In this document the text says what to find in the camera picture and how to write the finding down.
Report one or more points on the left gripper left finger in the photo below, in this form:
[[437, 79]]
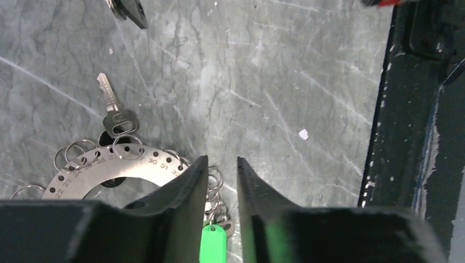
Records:
[[164, 226]]

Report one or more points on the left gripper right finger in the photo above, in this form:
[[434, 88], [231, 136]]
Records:
[[274, 229]]

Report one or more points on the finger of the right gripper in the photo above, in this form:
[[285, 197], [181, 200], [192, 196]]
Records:
[[133, 9]]

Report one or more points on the numbered metal key ring disc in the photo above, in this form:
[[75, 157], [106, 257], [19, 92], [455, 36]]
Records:
[[114, 162]]

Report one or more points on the silver key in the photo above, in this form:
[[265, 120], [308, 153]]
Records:
[[118, 120]]

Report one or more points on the green key tag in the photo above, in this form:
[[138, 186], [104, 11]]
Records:
[[213, 245]]

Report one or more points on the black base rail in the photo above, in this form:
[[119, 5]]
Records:
[[415, 158]]

